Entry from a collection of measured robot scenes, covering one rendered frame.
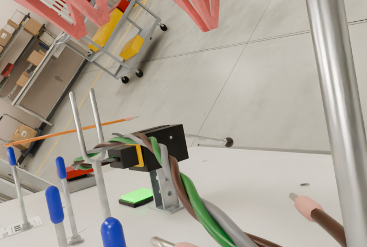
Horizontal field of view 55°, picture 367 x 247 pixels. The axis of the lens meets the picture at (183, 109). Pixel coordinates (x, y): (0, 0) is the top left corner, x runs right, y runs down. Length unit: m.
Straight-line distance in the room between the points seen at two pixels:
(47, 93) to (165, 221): 8.26
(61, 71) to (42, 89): 0.59
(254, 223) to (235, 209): 0.04
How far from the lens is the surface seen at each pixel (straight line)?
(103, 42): 4.38
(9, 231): 0.49
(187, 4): 0.47
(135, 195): 0.45
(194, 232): 0.34
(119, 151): 0.36
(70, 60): 8.69
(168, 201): 0.40
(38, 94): 8.57
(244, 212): 0.36
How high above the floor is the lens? 1.27
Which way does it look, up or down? 25 degrees down
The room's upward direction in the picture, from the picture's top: 55 degrees counter-clockwise
